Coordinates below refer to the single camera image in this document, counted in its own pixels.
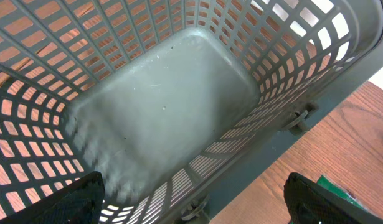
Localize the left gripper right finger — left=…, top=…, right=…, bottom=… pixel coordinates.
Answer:
left=284, top=172, right=383, bottom=224

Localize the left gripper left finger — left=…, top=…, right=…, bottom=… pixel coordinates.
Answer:
left=0, top=171, right=105, bottom=224

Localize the green 3M gloves package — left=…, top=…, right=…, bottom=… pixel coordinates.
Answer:
left=317, top=175, right=367, bottom=210

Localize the grey plastic mesh basket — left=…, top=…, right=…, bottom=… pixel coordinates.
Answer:
left=0, top=0, right=383, bottom=223

